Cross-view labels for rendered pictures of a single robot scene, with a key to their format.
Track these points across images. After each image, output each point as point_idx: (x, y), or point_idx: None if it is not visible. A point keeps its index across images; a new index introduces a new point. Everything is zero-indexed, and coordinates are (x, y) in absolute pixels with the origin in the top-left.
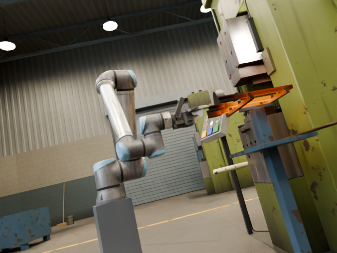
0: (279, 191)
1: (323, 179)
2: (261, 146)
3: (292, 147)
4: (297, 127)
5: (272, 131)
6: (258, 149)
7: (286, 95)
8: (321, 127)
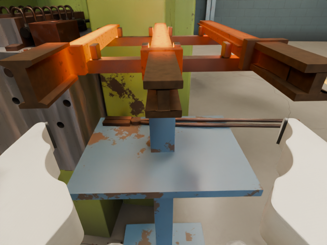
0: (168, 213)
1: None
2: (250, 192)
3: (101, 106)
4: (126, 79)
5: (83, 81)
6: (232, 196)
7: (121, 14)
8: (271, 127)
